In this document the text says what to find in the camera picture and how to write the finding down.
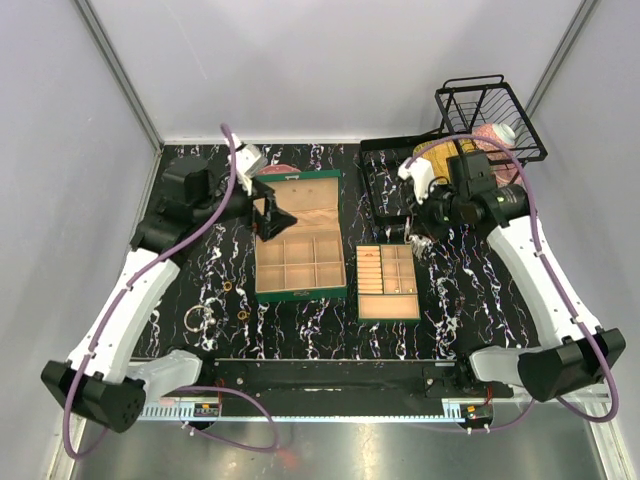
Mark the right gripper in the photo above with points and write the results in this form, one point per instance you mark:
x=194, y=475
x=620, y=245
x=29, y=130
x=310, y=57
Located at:
x=421, y=222

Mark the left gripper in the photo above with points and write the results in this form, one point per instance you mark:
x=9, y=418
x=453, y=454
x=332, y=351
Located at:
x=274, y=219

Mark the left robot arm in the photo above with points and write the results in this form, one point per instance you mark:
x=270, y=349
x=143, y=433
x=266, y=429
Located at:
x=96, y=381

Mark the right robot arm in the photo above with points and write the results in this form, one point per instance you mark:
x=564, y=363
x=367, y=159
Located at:
x=574, y=350

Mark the green jewelry tray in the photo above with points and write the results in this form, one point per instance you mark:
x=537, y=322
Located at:
x=386, y=283

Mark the green jewelry box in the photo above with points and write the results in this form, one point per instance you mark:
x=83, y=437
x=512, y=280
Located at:
x=306, y=261

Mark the pink dotted dish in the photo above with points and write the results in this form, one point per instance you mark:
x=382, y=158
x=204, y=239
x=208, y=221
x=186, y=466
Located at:
x=277, y=169

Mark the yellow woven plate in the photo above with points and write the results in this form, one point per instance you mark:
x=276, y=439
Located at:
x=439, y=155

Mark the pink patterned cup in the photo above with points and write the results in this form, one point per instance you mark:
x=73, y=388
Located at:
x=506, y=174

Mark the pink patterned bowl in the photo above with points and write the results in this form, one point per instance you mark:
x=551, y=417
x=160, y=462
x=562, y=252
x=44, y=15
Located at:
x=499, y=132

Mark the black dish rack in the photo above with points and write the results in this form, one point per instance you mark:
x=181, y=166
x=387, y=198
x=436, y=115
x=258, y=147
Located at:
x=465, y=104

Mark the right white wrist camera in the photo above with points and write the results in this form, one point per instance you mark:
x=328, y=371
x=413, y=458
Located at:
x=421, y=172

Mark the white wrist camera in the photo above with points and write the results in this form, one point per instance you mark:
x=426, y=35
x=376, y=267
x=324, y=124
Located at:
x=421, y=172
x=249, y=162

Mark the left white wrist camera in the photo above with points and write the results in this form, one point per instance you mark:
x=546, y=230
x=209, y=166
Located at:
x=249, y=162

